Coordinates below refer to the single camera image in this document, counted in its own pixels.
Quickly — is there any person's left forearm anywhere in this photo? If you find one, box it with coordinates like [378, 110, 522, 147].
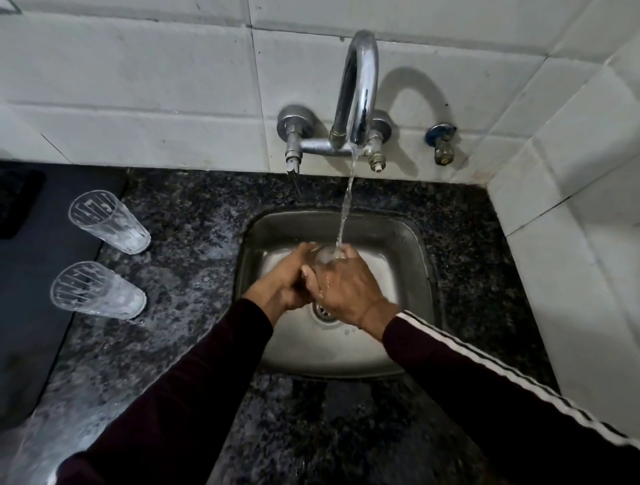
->
[56, 298, 274, 485]

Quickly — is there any clear ribbed drinking glass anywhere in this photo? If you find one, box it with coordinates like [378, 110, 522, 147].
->
[50, 261, 148, 321]
[68, 190, 152, 255]

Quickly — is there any sink drain strainer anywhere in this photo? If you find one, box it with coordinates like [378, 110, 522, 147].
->
[312, 300, 341, 323]

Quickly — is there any chrome wall-mounted faucet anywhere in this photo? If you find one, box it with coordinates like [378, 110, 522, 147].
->
[276, 30, 394, 176]

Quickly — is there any person's right hand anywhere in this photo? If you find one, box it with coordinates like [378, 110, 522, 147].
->
[300, 243, 402, 341]

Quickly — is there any brass wall tap valve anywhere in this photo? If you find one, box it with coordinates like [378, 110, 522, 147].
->
[425, 123, 458, 167]

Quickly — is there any person's right forearm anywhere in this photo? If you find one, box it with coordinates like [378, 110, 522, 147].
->
[382, 311, 640, 485]

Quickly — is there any dark grey mat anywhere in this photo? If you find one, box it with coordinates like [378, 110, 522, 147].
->
[0, 161, 128, 430]

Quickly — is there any person's left hand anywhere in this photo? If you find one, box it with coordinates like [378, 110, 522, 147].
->
[242, 242, 321, 328]

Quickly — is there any stainless steel sink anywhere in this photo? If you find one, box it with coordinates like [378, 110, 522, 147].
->
[233, 209, 437, 379]

